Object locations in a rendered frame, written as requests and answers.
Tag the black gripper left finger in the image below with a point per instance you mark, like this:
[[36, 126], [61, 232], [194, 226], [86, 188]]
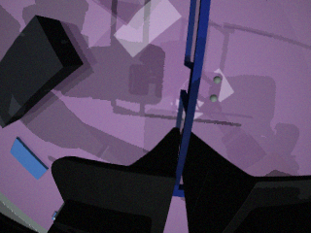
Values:
[[144, 187]]

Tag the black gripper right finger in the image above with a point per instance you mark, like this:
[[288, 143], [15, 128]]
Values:
[[220, 195]]

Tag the navy glasses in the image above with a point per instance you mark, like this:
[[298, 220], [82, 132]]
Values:
[[195, 49]]

